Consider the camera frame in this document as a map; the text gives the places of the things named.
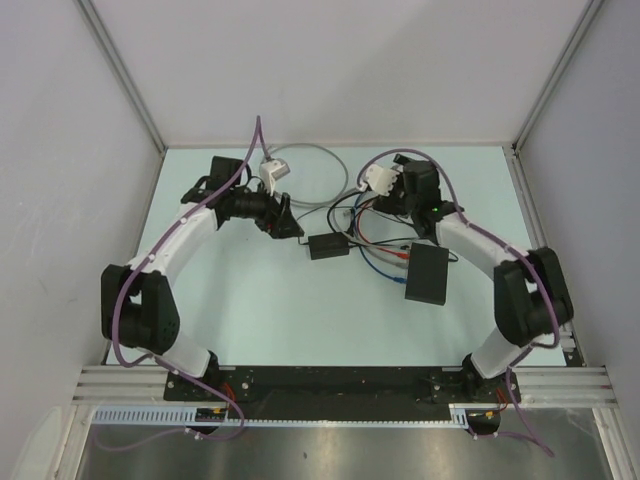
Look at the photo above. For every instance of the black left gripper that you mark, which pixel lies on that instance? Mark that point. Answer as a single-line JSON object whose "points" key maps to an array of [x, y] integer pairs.
{"points": [[278, 221]]}

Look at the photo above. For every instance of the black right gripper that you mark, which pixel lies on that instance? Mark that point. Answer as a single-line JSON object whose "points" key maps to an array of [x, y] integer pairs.
{"points": [[389, 203]]}

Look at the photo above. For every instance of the small black adapter box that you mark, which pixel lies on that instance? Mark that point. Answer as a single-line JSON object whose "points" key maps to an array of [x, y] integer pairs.
{"points": [[328, 245]]}

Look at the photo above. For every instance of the black ethernet cable teal plug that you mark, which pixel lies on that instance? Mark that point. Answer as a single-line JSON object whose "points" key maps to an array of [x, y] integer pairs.
{"points": [[384, 238]]}

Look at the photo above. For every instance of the black Mercury network switch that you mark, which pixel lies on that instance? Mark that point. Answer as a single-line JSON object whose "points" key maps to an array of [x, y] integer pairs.
{"points": [[427, 274]]}

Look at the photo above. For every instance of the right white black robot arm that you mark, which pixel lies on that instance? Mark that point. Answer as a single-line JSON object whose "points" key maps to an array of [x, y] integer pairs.
{"points": [[531, 300]]}

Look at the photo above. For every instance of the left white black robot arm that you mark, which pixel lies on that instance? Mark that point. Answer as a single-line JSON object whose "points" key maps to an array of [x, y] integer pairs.
{"points": [[138, 309]]}

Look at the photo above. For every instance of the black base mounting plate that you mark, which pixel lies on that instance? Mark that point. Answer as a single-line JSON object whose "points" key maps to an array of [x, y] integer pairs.
{"points": [[289, 389]]}

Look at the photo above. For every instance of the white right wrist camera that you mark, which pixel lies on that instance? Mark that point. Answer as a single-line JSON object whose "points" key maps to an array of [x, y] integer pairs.
{"points": [[378, 179]]}

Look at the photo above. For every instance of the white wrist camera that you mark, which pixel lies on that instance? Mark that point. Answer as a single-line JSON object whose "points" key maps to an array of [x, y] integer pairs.
{"points": [[378, 179], [270, 171]]}

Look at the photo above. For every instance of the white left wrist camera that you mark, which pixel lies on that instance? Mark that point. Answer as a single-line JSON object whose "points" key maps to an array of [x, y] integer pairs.
{"points": [[270, 171]]}

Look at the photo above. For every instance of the white slotted cable duct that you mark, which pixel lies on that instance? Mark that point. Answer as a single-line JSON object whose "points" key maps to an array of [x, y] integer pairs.
{"points": [[413, 416]]}

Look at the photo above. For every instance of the aluminium front frame rail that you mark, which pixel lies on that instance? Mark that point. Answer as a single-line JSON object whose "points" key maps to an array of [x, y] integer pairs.
{"points": [[540, 387]]}

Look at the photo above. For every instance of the right aluminium corner post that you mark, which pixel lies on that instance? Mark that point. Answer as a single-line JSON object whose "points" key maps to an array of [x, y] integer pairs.
{"points": [[570, 49]]}

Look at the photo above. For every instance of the aluminium corner post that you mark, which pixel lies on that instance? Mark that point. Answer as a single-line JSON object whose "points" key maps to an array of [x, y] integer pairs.
{"points": [[570, 49], [113, 58]]}

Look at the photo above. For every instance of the left aluminium corner post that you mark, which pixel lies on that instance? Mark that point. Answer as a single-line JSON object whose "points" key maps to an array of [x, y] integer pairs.
{"points": [[113, 58]]}

